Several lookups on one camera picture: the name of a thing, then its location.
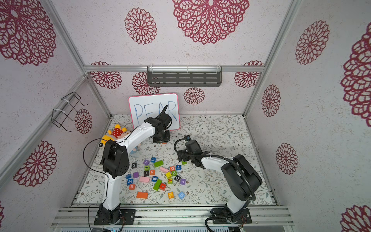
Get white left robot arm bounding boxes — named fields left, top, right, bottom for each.
left=100, top=113, right=173, bottom=211

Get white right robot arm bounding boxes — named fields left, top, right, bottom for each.
left=174, top=136, right=263, bottom=214

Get pink framed whiteboard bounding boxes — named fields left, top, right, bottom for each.
left=128, top=93, right=181, bottom=131

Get green rectangular block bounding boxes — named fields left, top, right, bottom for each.
left=154, top=160, right=164, bottom=168

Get pink pig plush doll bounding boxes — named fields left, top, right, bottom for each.
left=124, top=130, right=141, bottom=155

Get long green block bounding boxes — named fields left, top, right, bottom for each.
left=153, top=179, right=162, bottom=191

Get yellow red plush toy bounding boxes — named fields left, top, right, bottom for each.
left=99, top=124, right=129, bottom=148

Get pink flat block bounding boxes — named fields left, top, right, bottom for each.
left=139, top=177, right=151, bottom=183

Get orange flat rectangular block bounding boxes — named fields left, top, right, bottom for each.
left=136, top=192, right=148, bottom=199

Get grey wall shelf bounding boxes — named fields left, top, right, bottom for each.
left=147, top=66, right=223, bottom=87

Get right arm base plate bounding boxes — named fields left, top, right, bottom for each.
left=210, top=208, right=252, bottom=224

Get black wire wall rack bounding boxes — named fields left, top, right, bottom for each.
left=50, top=91, right=88, bottom=132

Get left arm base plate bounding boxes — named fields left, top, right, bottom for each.
left=94, top=204, right=136, bottom=225

